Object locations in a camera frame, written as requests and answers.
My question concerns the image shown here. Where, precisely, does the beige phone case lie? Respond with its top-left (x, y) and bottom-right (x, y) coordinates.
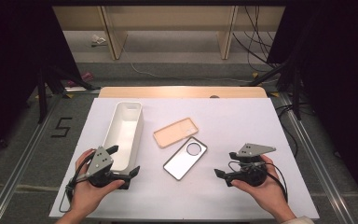
top-left (152, 117), bottom-right (200, 149)

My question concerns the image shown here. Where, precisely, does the white plastic storage box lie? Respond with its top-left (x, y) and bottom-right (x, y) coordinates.
top-left (102, 101), bottom-right (145, 175)

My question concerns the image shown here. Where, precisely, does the black cable bundle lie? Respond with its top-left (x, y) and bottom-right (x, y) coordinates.
top-left (232, 5), bottom-right (281, 73)

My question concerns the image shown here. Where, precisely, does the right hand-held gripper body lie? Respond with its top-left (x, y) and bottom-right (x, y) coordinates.
top-left (225, 143), bottom-right (277, 188)

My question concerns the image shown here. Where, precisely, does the hand-held gripper cable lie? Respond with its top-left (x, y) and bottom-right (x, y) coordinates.
top-left (58, 151), bottom-right (96, 214)
top-left (227, 160), bottom-right (289, 203)

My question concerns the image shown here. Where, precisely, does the beige wooden desk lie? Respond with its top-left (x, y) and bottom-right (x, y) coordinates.
top-left (52, 5), bottom-right (286, 61)

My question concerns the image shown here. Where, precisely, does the crumpled white paper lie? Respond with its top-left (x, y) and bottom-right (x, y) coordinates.
top-left (90, 34), bottom-right (107, 48)

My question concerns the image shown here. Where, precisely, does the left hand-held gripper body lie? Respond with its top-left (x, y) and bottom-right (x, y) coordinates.
top-left (86, 146), bottom-right (132, 190)

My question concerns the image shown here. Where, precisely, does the person's right hand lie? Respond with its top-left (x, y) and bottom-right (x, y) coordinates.
top-left (231, 154), bottom-right (293, 216)

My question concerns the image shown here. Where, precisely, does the pink floor object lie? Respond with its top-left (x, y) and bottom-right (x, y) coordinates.
top-left (66, 72), bottom-right (94, 88)

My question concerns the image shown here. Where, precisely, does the right hand-held gripper cable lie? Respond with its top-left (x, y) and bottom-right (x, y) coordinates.
top-left (227, 160), bottom-right (289, 203)

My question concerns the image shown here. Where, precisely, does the dark curtain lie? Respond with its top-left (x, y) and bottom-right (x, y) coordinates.
top-left (267, 0), bottom-right (358, 213)
top-left (0, 0), bottom-right (82, 164)

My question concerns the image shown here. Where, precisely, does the left hand-held gripper cable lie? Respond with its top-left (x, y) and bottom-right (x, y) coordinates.
top-left (58, 151), bottom-right (96, 214)

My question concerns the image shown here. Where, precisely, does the aluminium floor rail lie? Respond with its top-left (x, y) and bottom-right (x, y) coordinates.
top-left (0, 92), bottom-right (63, 224)
top-left (279, 92), bottom-right (357, 224)

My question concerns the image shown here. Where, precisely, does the white table mat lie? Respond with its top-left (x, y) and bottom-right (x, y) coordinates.
top-left (48, 97), bottom-right (321, 221)

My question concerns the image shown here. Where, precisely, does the person's left hand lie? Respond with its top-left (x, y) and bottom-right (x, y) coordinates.
top-left (69, 148), bottom-right (126, 217)

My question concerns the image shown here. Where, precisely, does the black metal stand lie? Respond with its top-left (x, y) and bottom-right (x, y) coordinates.
top-left (248, 59), bottom-right (302, 120)
top-left (36, 64), bottom-right (102, 125)

